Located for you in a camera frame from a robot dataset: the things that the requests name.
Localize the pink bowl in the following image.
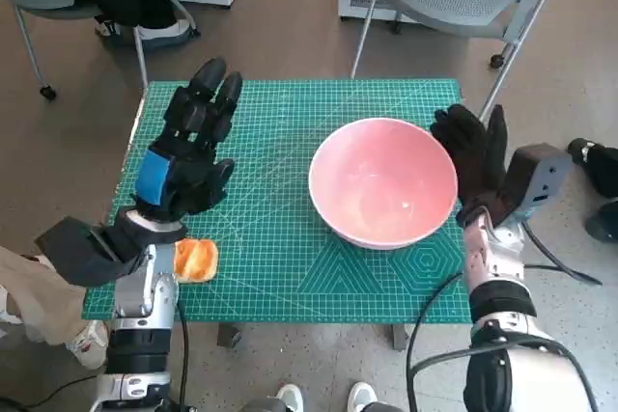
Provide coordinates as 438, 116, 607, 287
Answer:
307, 117, 459, 250

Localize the green cutting mat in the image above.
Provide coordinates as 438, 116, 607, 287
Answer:
79, 77, 473, 325

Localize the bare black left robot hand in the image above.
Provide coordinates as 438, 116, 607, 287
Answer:
128, 57, 244, 221

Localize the person with black shoes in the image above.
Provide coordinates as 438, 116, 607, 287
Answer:
565, 137, 618, 243

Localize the black right camera cable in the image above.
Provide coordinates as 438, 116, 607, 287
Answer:
523, 223, 604, 287

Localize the person in beige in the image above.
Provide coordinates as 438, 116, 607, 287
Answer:
0, 245, 110, 370

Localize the dark table leg bracket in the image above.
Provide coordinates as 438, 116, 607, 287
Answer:
216, 322, 242, 349
391, 323, 411, 351

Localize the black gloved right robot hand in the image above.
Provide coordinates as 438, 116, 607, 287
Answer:
429, 103, 513, 230

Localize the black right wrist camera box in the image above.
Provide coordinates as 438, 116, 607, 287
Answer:
501, 143, 575, 223

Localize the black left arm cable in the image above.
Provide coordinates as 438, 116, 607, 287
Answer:
176, 303, 190, 412

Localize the rectangular striped toy bread loaf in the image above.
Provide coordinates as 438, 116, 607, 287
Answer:
173, 237, 219, 283

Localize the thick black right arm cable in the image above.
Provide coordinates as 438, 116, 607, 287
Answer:
407, 337, 600, 412

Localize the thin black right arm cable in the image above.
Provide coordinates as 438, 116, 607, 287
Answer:
404, 270, 468, 412

